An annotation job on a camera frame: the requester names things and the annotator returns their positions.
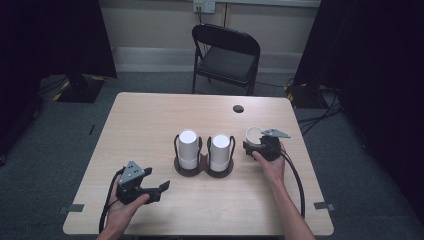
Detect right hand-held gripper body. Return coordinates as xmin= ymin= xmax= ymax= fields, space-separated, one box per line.
xmin=255 ymin=128 xmax=292 ymax=162

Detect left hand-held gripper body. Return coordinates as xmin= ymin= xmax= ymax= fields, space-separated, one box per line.
xmin=115 ymin=160 xmax=154 ymax=205

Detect single white paper cup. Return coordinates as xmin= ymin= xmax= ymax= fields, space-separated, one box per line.
xmin=245 ymin=125 xmax=268 ymax=146

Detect stack of white paper cups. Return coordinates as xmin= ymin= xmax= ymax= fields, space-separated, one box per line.
xmin=209 ymin=131 xmax=232 ymax=173
xmin=177 ymin=129 xmax=200 ymax=171

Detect black double cup holder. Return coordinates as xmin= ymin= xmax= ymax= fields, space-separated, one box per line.
xmin=173 ymin=134 xmax=236 ymax=179

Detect person's right hand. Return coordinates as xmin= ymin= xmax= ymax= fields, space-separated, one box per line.
xmin=251 ymin=142 xmax=288 ymax=188

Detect person's left hand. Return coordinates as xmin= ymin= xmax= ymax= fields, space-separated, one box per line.
xmin=105 ymin=181 xmax=151 ymax=231

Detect black stand base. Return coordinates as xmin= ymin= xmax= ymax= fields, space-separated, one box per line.
xmin=284 ymin=82 xmax=322 ymax=110
xmin=52 ymin=73 xmax=107 ymax=104

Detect grey tape strip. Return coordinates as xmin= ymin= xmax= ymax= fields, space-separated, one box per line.
xmin=313 ymin=201 xmax=336 ymax=212
xmin=58 ymin=203 xmax=85 ymax=215

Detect black folding chair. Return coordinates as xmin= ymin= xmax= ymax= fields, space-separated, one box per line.
xmin=191 ymin=23 xmax=262 ymax=97

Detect dark curtain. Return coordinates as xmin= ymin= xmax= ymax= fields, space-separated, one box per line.
xmin=0 ymin=0 xmax=118 ymax=158
xmin=292 ymin=0 xmax=424 ymax=214

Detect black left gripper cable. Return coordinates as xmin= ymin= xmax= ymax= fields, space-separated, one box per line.
xmin=98 ymin=167 xmax=126 ymax=234

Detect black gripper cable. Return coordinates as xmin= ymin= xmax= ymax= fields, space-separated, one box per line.
xmin=279 ymin=149 xmax=307 ymax=220
xmin=98 ymin=167 xmax=126 ymax=234

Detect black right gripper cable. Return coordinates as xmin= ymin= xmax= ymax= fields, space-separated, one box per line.
xmin=279 ymin=149 xmax=307 ymax=220

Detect black floor cables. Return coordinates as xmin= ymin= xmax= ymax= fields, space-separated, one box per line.
xmin=297 ymin=85 xmax=344 ymax=136

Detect white wall socket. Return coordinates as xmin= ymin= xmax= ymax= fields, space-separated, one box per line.
xmin=193 ymin=0 xmax=217 ymax=14

